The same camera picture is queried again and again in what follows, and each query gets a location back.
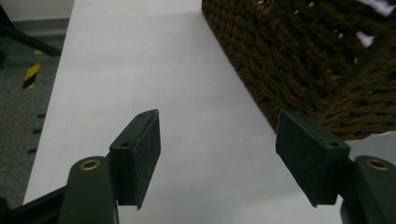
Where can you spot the black metal stand leg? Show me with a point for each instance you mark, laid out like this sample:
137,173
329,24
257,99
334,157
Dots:
28,39

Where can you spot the yellow black striped floor tape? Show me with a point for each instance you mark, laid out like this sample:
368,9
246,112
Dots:
31,75

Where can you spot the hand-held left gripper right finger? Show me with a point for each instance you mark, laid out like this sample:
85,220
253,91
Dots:
314,161

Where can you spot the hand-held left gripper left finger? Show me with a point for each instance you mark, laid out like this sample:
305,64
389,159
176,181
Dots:
134,161

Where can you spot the brown woven wicker basket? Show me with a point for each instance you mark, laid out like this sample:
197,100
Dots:
299,62

